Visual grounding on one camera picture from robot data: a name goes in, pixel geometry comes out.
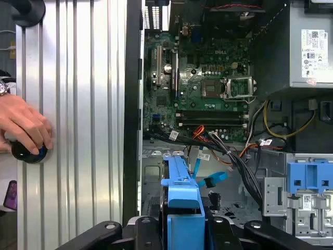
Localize blue cage latch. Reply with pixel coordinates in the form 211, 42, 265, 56
286, 161, 333, 195

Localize blue disk wire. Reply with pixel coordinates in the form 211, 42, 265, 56
191, 145, 227, 189

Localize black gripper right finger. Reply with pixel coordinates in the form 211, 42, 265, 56
207, 217, 322, 250

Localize CPU socket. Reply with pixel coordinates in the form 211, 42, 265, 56
200, 78, 222, 97

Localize purple phone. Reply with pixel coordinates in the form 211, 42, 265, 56
4, 180, 18, 211

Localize black round foot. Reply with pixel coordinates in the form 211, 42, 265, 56
11, 0, 46, 27

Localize green motherboard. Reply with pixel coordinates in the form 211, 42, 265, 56
143, 15, 257, 143

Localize metal socket cover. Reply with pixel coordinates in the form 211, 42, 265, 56
223, 77, 258, 99

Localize grey drive cage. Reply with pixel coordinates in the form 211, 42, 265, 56
262, 153, 333, 238

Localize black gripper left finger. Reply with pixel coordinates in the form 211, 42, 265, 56
55, 216, 162, 250

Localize long black expansion slot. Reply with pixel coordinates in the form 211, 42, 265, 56
171, 50, 181, 98

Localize black case fan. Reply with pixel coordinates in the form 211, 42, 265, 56
201, 0, 266, 20

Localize person's left hand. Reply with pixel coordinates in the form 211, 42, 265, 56
0, 94, 55, 155

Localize metal locking lever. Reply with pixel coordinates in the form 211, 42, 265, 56
224, 95, 258, 102

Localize hard disk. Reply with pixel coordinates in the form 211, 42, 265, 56
159, 151, 207, 250

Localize metal disk bay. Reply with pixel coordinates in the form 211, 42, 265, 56
142, 140, 263, 218

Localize yellow and black wires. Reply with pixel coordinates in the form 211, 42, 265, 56
249, 99, 317, 139

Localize black RAM slot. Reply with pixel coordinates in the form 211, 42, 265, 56
175, 117, 249, 125
175, 111, 249, 118

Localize white expansion slot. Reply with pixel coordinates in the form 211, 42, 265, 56
155, 45, 161, 87

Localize grey power supply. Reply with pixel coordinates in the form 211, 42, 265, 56
288, 5, 333, 88

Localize orange wires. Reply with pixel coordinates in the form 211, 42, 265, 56
191, 124, 209, 143

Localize round black tool blue ring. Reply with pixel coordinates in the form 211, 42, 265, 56
10, 140, 49, 165

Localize silver wristwatch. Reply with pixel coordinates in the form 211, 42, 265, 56
0, 79, 11, 96

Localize black PC case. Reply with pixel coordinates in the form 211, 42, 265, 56
123, 0, 333, 250

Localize thin white cable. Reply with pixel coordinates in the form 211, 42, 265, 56
0, 29, 17, 52

